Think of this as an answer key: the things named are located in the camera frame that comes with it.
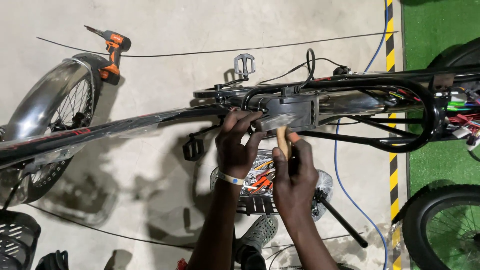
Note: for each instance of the person's right hand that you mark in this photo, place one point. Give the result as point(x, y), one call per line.
point(296, 180)

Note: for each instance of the person's left hand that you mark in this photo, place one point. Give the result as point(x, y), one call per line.
point(234, 150)

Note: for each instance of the black bicycle frame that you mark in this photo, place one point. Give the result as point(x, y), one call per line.
point(112, 127)

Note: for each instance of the white and blue wristband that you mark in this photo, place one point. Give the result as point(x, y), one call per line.
point(229, 179)

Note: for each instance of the black bicycle pedal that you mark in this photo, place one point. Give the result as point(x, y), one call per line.
point(193, 149)

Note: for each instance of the grey perforated shoe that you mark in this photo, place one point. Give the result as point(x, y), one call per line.
point(260, 230)

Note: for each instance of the black battery box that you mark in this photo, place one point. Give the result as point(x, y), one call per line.
point(296, 108)

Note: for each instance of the silver bicycle pedal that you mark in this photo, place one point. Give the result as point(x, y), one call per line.
point(244, 64)

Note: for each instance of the chrome fender with wiring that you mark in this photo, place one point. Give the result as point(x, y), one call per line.
point(348, 103)

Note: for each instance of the yellow black hazard tape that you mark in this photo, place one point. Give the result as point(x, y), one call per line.
point(393, 176)

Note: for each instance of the black fat tyre wheel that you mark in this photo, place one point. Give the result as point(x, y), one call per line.
point(459, 56)
point(414, 221)

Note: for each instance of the chrome wheel fender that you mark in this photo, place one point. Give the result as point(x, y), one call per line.
point(45, 97)

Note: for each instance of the spoked bicycle wheel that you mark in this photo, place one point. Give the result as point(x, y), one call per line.
point(41, 189)

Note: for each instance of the green artificial turf mat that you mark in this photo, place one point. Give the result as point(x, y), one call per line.
point(435, 26)

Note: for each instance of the black plastic basket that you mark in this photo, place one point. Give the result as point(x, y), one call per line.
point(17, 240)

